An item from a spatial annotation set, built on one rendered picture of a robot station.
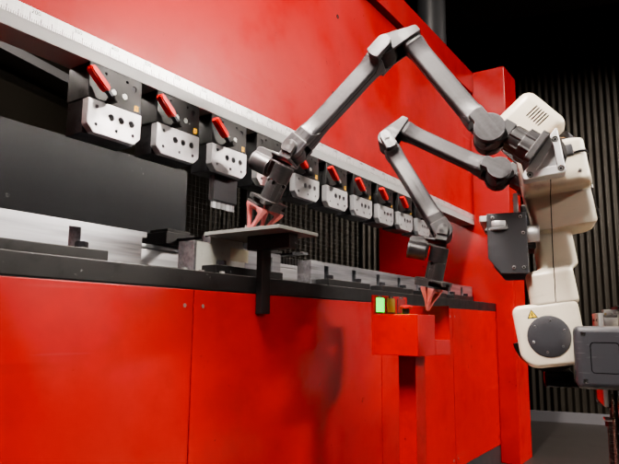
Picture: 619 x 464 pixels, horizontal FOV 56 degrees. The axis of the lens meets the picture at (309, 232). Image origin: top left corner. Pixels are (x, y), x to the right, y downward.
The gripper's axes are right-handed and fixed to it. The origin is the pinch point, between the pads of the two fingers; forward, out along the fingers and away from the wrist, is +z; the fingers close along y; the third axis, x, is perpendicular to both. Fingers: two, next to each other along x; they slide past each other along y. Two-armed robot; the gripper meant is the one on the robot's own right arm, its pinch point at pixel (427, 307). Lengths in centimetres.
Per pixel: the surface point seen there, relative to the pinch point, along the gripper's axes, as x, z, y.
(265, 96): 38, -57, 51
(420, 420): 6.3, 32.5, -7.9
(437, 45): -106, -126, 81
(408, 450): 8.8, 41.6, -7.2
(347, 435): 6, 47, 17
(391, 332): 15.2, 8.3, 2.5
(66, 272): 111, -2, 18
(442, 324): -4.4, 4.4, -3.7
